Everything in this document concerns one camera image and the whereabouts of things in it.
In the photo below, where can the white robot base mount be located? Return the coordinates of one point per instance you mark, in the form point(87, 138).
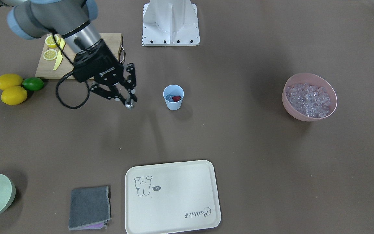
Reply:
point(170, 23)

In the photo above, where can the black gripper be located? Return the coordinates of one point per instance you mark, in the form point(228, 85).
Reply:
point(106, 56)

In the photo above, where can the clear ice cubes pile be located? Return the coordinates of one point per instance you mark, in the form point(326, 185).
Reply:
point(309, 100)

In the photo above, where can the green lime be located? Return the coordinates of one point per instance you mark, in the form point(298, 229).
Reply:
point(33, 83)

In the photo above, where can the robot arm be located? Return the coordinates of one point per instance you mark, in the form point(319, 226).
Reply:
point(71, 19)

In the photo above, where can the yellow lemon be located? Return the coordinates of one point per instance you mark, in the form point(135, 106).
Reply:
point(10, 80)
point(14, 95)

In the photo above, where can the grey folded cloth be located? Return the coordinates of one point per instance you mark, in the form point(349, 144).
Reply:
point(89, 208)

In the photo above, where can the bamboo cutting board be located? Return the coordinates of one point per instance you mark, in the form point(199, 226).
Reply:
point(45, 67)

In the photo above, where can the lower yellow lemon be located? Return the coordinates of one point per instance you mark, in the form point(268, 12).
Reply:
point(14, 95)

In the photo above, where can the light blue cup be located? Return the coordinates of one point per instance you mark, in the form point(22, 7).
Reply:
point(174, 90)

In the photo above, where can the cream rabbit tray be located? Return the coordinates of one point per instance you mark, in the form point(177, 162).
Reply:
point(171, 197)

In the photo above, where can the yellow plastic knife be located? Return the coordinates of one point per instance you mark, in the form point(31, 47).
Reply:
point(60, 54)

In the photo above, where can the steel muddler black tip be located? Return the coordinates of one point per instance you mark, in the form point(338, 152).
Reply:
point(129, 104)

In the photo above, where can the lemon slice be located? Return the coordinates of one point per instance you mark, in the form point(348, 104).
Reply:
point(53, 41)
point(50, 54)

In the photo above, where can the upper yellow lemon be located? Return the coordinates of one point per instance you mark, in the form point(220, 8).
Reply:
point(10, 80)

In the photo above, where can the upper lemon slice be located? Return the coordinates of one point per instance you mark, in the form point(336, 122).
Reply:
point(53, 41)

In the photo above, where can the red strawberry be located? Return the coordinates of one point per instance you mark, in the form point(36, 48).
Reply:
point(176, 98)

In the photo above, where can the pink bowl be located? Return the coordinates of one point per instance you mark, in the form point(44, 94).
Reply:
point(311, 79)

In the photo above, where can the lower lemon slice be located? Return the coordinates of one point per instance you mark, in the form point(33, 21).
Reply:
point(50, 54)

